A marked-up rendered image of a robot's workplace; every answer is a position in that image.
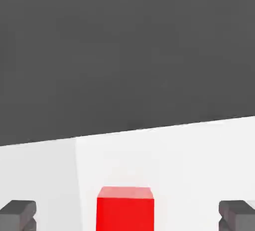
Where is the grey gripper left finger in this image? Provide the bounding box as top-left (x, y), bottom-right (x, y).
top-left (0, 200), bottom-right (37, 231)

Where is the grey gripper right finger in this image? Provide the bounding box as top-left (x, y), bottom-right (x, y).
top-left (218, 200), bottom-right (255, 231)

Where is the small red cube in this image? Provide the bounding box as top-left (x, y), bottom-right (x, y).
top-left (96, 186), bottom-right (155, 231)

